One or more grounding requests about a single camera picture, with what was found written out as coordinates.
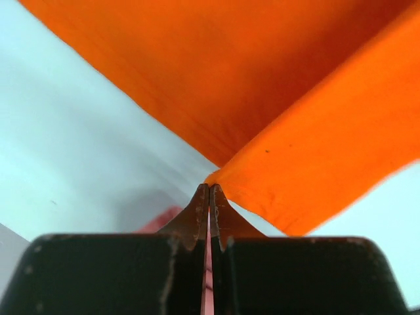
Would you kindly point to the folded pink t shirt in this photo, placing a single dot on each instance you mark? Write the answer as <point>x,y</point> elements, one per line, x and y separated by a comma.
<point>161,220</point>

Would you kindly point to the orange t shirt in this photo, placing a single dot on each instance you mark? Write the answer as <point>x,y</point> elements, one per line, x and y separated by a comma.
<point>303,106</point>

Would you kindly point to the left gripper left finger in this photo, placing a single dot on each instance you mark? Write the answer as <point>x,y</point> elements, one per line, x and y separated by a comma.
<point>159,273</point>

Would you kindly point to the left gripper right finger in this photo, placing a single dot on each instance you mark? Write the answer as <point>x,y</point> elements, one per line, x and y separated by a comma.
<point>255,274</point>

